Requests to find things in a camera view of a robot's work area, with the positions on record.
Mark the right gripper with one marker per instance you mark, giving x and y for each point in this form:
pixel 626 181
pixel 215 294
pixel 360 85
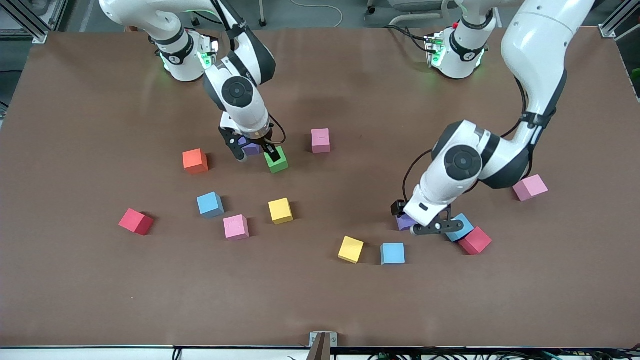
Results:
pixel 261 140

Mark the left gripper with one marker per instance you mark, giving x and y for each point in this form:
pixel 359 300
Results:
pixel 398 207

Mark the green foam cube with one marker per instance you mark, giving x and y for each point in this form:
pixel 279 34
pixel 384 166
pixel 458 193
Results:
pixel 277 166

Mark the purple foam cube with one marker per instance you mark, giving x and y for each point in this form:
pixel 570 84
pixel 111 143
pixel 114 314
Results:
pixel 251 149
pixel 405 223

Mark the pink foam cube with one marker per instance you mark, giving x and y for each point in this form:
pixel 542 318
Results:
pixel 320 140
pixel 532 189
pixel 236 227

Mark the yellow foam cube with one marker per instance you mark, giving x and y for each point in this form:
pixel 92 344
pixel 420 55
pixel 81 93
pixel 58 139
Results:
pixel 351 249
pixel 280 210

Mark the blue foam cube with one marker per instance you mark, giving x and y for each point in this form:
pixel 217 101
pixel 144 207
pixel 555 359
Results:
pixel 392 253
pixel 464 231
pixel 210 204

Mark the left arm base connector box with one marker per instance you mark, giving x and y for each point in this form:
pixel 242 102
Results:
pixel 435 50

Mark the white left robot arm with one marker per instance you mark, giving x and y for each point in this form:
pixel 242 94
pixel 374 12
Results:
pixel 535 50

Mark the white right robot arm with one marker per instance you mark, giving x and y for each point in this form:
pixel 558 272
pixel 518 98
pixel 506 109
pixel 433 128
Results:
pixel 237 92

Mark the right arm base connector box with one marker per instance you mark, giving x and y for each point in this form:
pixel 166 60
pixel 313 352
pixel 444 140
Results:
pixel 207 52

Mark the orange foam cube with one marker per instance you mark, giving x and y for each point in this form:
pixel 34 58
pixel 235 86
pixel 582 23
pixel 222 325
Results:
pixel 195 161

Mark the red foam cube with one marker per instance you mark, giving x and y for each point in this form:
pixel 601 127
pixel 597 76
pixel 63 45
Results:
pixel 134 220
pixel 477 242

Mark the white stand leg with caster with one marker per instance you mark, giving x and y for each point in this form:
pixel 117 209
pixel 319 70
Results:
pixel 262 21

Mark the grey chair base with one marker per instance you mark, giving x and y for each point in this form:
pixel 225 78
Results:
pixel 417 4

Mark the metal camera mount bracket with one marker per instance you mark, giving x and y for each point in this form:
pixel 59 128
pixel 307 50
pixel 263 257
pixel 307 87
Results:
pixel 322 345

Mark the aluminium frame post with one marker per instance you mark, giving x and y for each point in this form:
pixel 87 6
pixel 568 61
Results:
pixel 607 31
pixel 39 36

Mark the white table edge rail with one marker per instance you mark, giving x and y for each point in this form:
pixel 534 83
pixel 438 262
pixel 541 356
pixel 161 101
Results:
pixel 100 354

